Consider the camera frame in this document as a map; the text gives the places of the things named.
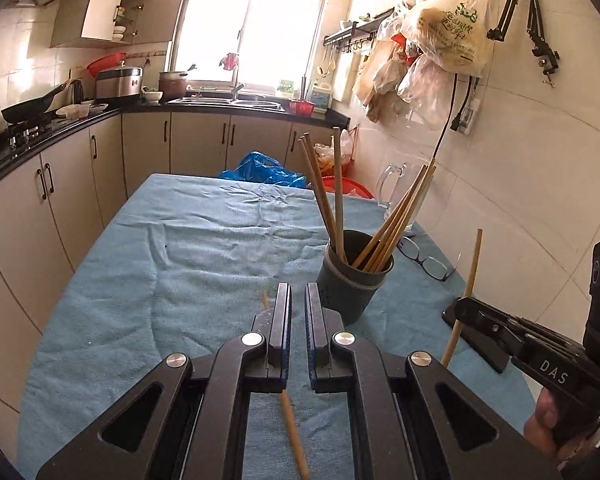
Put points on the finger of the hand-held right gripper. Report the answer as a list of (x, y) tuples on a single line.
[(495, 327)]

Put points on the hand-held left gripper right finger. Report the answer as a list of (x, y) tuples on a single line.
[(316, 350)]

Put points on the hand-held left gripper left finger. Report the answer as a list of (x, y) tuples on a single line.
[(279, 350)]

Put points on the dark grey chopstick holder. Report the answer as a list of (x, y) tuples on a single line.
[(345, 295)]

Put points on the wooden chopstick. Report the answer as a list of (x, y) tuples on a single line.
[(472, 260), (402, 220), (322, 185), (395, 207), (338, 195), (319, 195), (396, 240), (292, 430)]

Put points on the bunch of wooden chopsticks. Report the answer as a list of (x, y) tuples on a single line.
[(401, 210)]

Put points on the person's right hand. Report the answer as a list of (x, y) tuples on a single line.
[(540, 425)]

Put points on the dark framed eyeglasses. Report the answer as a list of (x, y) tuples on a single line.
[(432, 266)]

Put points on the blue towel table cover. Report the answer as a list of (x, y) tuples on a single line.
[(180, 285)]

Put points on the red plastic basin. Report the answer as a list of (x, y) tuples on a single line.
[(352, 187)]

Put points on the clear glass pitcher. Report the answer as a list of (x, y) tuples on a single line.
[(392, 185)]

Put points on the blue plastic bag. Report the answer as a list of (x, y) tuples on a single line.
[(260, 170)]

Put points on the clear plastic bag with food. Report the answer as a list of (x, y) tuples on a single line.
[(327, 152)]

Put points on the small red basket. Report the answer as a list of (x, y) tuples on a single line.
[(302, 107)]

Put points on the steel kitchen sink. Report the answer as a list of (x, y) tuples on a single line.
[(230, 103)]

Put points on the white detergent box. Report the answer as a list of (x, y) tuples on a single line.
[(322, 97)]

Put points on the green box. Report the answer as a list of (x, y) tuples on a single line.
[(286, 87)]

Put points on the cream base cabinets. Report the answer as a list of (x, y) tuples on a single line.
[(70, 185)]

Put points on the steel sink faucet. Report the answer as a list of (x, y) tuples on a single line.
[(236, 85)]

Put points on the brown cooking pot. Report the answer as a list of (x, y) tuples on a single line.
[(172, 87)]

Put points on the small bowl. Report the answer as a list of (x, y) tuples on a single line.
[(151, 96)]

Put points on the red rag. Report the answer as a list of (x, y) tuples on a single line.
[(230, 61)]

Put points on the hanging plastic bags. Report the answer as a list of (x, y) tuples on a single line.
[(445, 30)]

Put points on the black kitchen countertop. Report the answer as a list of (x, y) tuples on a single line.
[(70, 124)]

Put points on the silver rice cooker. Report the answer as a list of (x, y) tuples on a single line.
[(119, 82)]

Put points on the white plates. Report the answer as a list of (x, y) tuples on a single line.
[(80, 110)]

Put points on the kitchen window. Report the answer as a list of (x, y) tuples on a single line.
[(250, 25)]

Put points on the steel kettle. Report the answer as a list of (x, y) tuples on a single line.
[(76, 92)]

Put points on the gas stove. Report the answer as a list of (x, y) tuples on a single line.
[(15, 140)]

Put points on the black wok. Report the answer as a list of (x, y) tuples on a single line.
[(27, 110)]

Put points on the white wall socket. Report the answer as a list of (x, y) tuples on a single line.
[(472, 117)]

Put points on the black wall hook rack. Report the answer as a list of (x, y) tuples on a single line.
[(355, 35)]

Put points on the open wall cabinet with dishes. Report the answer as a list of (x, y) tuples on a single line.
[(100, 15)]

